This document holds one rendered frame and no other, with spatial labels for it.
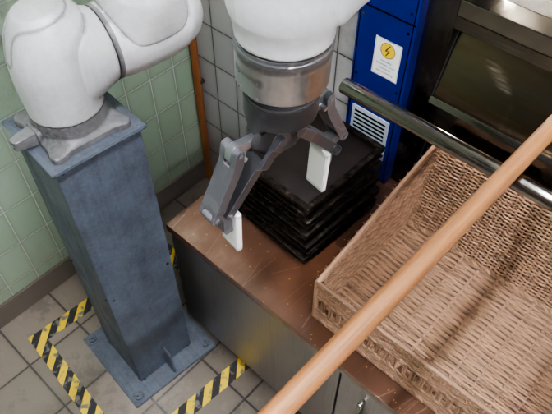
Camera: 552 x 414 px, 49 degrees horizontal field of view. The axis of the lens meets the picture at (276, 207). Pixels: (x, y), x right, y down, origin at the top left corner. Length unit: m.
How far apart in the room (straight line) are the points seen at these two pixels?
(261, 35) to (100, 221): 0.97
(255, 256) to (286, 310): 0.18
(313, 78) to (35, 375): 1.78
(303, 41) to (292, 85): 0.05
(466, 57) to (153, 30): 0.68
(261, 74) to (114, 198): 0.90
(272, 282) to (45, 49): 0.76
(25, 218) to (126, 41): 0.98
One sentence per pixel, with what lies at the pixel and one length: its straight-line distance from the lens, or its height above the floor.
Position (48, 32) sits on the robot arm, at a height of 1.25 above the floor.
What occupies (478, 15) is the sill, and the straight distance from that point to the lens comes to 1.36.
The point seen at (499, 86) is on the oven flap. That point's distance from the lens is 1.42.
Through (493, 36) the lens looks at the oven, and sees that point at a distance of 1.37.
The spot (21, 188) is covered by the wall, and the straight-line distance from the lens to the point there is 1.98.
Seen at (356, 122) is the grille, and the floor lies 0.74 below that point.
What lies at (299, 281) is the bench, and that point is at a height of 0.58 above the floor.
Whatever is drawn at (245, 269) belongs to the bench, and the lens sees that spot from 1.54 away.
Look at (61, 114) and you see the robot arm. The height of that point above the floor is 1.09.
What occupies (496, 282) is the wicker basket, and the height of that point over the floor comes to 0.59.
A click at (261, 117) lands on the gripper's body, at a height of 1.48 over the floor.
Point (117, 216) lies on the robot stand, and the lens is 1.43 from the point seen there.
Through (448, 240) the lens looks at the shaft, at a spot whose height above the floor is 1.20.
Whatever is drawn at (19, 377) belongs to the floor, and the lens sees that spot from 2.20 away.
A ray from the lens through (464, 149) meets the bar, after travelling 1.03.
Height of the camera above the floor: 1.86
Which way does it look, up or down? 50 degrees down
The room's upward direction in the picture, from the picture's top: straight up
